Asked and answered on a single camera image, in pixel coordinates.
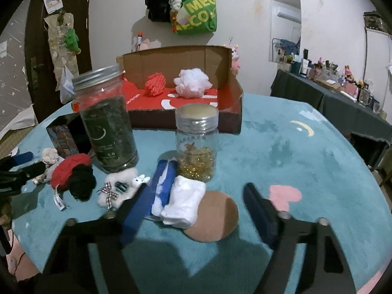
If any row of cosmetic bottles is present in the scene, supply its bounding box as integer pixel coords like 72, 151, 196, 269
276, 47, 392, 120

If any black knitted scrunchie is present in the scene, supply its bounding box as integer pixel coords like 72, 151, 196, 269
66, 166, 95, 202

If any cardboard box with red lining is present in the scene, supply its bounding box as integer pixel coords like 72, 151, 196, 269
116, 45, 244, 135

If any red knitted scrunchie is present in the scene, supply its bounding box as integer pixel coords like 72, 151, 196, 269
50, 155, 92, 190

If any blue and white cloth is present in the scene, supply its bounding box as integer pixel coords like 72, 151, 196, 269
151, 159, 178, 221

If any brown round pad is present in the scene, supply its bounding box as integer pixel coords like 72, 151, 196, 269
184, 190, 239, 243

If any dark cloth covered table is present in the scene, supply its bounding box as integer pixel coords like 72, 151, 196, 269
270, 69, 392, 169

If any green tea jar metal lid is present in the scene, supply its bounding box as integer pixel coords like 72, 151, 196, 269
72, 64, 139, 173

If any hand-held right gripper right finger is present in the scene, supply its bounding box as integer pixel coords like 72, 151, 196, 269
243, 183, 357, 294

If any translucent white pouch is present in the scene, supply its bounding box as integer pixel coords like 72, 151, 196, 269
32, 162, 62, 186

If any wall mirror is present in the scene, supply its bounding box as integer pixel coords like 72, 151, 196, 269
269, 0, 302, 65

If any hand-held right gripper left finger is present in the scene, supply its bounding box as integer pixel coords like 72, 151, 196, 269
41, 184, 157, 294

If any pink plush toy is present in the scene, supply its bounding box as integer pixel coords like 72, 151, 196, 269
230, 45, 242, 75

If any clear plastic bag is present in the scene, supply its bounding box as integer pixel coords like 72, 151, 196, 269
60, 66, 75, 104

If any pale pink plush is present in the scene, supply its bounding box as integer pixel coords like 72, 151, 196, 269
132, 38, 161, 52

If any red crochet pouch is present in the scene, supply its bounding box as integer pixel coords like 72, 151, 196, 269
144, 72, 167, 98

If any brown door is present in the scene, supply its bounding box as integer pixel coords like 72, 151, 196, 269
26, 0, 94, 123

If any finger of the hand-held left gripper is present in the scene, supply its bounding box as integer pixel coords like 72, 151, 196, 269
0, 151, 33, 172
0, 161, 46, 196

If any crumpled paper bag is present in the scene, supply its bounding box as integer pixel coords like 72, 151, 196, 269
44, 12, 75, 77

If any white mesh bath pouf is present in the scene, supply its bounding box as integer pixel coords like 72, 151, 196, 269
173, 68, 209, 98

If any small jar of gold capsules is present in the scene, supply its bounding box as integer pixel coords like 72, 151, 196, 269
174, 103, 220, 183

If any door photo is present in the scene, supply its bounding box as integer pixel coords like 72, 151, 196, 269
43, 0, 64, 14

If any black flat box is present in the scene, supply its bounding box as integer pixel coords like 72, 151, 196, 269
63, 115, 92, 157

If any green tote bag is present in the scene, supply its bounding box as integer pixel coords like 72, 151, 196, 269
174, 0, 218, 36

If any colourful printed card box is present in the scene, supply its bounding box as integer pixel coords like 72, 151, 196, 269
46, 124, 81, 160

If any black bag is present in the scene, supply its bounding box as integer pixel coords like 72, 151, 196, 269
144, 0, 181, 23

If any white fluffy bunny plush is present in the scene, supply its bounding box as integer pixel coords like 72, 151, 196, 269
97, 168, 151, 210

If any green plush toy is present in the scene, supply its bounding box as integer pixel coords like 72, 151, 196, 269
64, 28, 81, 52

